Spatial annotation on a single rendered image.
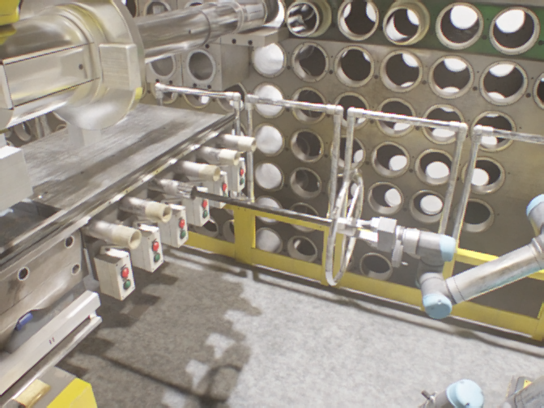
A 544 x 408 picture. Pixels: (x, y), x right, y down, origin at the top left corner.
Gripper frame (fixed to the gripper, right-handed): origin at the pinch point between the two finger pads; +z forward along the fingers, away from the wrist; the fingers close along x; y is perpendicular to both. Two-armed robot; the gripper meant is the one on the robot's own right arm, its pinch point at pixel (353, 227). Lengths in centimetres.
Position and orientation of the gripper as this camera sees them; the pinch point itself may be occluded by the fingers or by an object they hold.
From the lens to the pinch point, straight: 153.0
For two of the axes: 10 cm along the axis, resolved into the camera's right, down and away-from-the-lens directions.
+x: -1.9, -5.7, -8.0
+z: -9.2, -1.9, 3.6
